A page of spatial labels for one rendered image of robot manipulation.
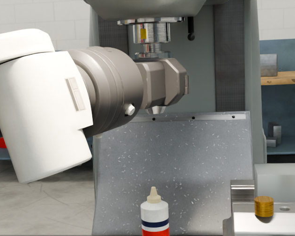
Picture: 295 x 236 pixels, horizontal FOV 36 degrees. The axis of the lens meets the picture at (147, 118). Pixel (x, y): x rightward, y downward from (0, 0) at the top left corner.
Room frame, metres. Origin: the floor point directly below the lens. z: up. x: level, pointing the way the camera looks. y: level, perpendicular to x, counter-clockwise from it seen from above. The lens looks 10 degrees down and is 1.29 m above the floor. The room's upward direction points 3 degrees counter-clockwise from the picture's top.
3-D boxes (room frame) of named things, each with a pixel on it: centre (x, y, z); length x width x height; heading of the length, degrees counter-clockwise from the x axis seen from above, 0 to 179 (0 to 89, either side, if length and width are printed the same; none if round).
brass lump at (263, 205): (0.51, -0.13, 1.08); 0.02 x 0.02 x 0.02
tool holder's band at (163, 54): (0.59, -0.01, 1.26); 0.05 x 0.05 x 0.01
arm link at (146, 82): (0.51, 0.03, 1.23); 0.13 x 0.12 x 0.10; 62
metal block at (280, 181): (0.57, -0.17, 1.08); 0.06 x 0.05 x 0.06; 81
